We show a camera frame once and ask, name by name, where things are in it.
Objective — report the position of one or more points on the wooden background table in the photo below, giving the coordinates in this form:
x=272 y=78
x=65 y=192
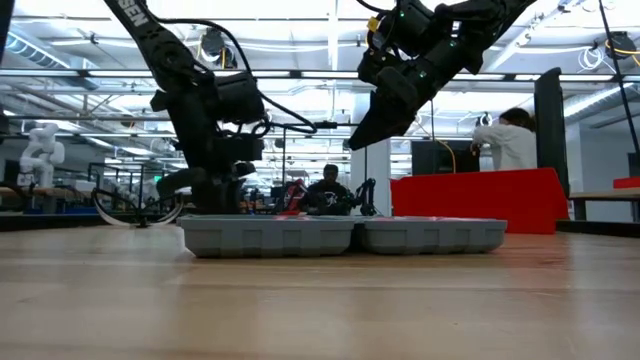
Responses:
x=600 y=194

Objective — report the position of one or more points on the background workbench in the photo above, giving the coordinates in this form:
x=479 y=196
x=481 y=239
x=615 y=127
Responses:
x=50 y=220

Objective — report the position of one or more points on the white building column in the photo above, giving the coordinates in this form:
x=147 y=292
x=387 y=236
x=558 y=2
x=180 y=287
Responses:
x=377 y=175

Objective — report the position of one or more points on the red plastic bin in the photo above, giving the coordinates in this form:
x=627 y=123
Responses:
x=480 y=200

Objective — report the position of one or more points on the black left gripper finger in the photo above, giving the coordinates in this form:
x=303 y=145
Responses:
x=230 y=197
x=206 y=200

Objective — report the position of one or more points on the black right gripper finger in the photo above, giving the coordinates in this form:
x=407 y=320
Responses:
x=375 y=127
x=400 y=120

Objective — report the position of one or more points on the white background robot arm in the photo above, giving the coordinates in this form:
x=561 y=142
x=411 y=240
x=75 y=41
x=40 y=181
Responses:
x=42 y=155

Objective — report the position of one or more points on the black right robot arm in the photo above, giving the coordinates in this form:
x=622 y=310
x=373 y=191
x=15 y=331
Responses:
x=450 y=25

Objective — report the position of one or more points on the black pillar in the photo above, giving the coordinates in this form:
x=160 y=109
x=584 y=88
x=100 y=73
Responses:
x=550 y=125

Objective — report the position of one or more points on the red background bin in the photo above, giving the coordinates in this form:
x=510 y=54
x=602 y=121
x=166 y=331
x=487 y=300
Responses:
x=627 y=183

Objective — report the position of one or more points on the black cabinet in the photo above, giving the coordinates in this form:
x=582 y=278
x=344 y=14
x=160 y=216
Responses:
x=430 y=157

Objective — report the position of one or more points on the black background robot arm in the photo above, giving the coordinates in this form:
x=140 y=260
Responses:
x=367 y=195

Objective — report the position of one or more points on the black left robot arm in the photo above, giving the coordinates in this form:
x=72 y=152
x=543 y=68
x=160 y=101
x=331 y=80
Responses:
x=175 y=65

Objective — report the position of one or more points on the grey plastic tool case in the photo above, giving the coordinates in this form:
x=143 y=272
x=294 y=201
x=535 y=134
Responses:
x=270 y=235

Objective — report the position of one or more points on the person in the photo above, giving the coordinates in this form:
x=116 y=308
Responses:
x=327 y=192
x=510 y=145

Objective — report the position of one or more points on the thin black diagonal pole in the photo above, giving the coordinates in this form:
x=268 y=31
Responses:
x=619 y=76

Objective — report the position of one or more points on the clear safety glasses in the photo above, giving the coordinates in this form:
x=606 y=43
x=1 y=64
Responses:
x=142 y=224

